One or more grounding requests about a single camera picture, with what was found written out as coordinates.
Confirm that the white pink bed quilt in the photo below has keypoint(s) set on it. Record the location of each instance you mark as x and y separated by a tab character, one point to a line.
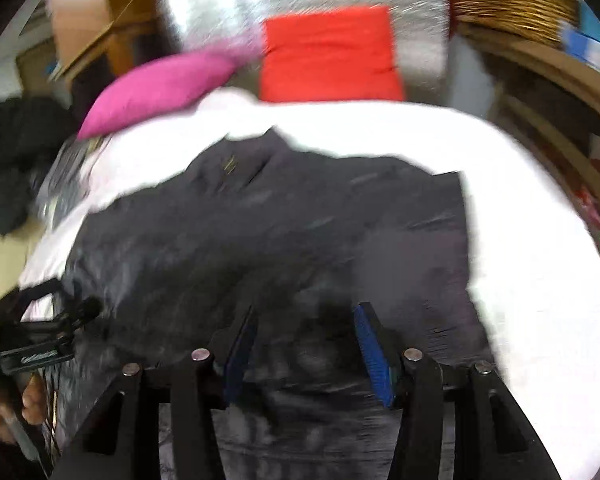
535	270

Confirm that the wooden side table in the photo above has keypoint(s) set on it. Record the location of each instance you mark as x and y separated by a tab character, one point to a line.
553	103

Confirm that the wooden column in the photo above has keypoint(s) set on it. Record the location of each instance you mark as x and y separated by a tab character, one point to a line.
85	30

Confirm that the wicker basket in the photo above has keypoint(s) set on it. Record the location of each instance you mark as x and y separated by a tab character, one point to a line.
536	20

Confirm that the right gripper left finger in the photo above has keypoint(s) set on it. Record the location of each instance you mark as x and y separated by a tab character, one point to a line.
119	438

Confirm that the grey garment beside pillow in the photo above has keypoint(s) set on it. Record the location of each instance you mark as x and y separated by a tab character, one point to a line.
66	183

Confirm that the magenta pillow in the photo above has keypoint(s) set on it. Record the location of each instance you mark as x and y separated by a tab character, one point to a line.
158	88

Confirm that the person's left hand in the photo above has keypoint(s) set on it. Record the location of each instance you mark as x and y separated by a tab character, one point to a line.
34	408

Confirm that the dark navy quilted jacket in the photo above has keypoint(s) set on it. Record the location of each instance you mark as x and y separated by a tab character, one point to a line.
303	238

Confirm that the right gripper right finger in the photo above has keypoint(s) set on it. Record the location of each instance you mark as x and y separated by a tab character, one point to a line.
493	437

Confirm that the black coat pile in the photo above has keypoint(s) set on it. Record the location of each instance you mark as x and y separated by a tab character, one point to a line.
32	131

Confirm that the red square cushion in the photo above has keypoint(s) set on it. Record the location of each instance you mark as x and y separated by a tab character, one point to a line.
343	54

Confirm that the light blue cardboard box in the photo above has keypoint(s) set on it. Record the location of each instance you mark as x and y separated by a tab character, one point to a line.
582	41

